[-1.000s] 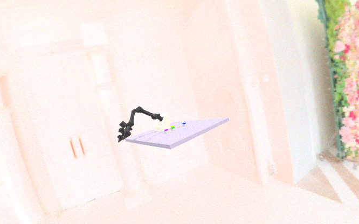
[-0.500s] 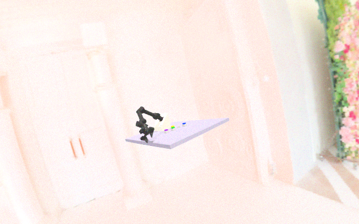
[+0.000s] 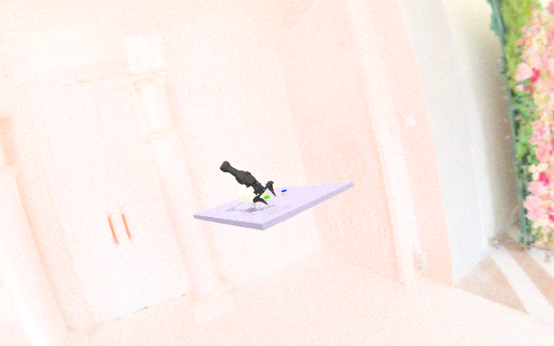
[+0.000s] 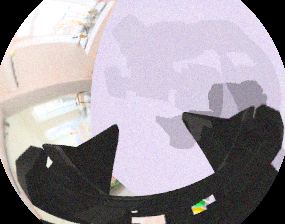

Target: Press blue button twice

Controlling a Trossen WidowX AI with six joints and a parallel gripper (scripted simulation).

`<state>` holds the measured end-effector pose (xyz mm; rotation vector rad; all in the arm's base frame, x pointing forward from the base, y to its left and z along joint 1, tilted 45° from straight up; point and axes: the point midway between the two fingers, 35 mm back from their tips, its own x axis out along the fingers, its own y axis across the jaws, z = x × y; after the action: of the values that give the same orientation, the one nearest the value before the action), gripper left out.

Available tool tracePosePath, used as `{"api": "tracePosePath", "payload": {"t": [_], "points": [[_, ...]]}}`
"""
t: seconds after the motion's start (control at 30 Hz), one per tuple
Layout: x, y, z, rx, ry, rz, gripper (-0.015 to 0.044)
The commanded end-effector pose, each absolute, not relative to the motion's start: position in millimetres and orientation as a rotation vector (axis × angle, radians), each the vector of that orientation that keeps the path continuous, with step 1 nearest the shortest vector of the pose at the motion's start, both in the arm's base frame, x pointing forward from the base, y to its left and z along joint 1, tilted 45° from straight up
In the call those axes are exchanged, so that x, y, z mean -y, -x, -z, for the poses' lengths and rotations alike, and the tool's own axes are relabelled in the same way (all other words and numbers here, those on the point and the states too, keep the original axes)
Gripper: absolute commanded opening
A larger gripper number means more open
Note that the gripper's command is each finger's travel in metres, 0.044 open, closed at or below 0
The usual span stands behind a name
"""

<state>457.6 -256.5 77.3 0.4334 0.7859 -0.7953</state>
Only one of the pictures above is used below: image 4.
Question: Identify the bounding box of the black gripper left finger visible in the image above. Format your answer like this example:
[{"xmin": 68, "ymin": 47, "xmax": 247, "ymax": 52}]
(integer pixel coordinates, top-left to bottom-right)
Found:
[{"xmin": 42, "ymin": 124, "xmax": 119, "ymax": 194}]

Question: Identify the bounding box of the yellow button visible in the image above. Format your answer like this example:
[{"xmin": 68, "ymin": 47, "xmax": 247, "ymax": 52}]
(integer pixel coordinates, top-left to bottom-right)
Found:
[{"xmin": 191, "ymin": 202, "xmax": 209, "ymax": 213}]

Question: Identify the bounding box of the green button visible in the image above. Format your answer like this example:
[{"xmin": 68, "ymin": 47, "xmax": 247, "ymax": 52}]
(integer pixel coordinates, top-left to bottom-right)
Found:
[{"xmin": 194, "ymin": 197, "xmax": 210, "ymax": 206}]

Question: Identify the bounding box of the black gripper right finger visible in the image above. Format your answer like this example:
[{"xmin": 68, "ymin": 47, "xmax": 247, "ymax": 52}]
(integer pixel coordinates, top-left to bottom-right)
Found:
[{"xmin": 182, "ymin": 105, "xmax": 255, "ymax": 172}]

